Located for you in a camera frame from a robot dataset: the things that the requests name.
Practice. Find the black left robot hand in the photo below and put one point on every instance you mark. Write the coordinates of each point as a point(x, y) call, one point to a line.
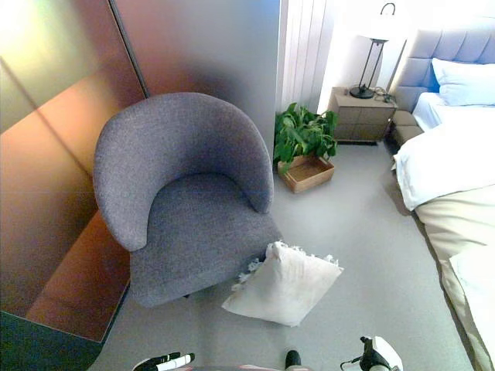
point(166, 362)

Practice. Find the white fringed throw pillow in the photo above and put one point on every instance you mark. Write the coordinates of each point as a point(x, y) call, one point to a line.
point(284, 288)

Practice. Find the white bed pillow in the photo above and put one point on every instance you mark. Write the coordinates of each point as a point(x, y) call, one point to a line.
point(468, 83)

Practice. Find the grey fabric tub armchair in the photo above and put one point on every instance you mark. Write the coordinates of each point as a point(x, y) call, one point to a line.
point(185, 216)

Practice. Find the shallow wooden box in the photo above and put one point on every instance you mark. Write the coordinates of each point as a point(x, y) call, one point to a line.
point(307, 175)

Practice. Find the glossy brown wardrobe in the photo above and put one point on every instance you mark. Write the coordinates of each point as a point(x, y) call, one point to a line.
point(58, 154)

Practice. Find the green leafy potted plant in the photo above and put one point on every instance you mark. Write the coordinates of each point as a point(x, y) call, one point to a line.
point(301, 133)

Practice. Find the beige wooden nightstand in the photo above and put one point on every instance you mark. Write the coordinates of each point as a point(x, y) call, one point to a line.
point(361, 120)

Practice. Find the white folded blanket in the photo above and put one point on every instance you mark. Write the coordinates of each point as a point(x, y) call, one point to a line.
point(477, 282)

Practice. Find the beige bed cover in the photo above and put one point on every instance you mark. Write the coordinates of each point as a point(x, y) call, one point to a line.
point(456, 220)

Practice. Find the black table lamp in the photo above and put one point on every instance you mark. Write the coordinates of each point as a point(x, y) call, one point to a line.
point(363, 92)

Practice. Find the pale pleated curtain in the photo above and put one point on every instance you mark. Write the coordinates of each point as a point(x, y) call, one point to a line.
point(305, 54)

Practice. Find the white duvet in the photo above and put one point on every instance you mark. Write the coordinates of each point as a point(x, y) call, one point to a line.
point(444, 162)

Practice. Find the grey tufted headboard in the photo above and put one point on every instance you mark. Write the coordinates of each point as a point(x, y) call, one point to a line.
point(417, 69)

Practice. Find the brown padded bed frame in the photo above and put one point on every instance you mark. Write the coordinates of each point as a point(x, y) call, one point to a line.
point(406, 127)

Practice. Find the black curved wall lamp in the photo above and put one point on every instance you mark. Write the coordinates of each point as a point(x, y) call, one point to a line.
point(388, 7)

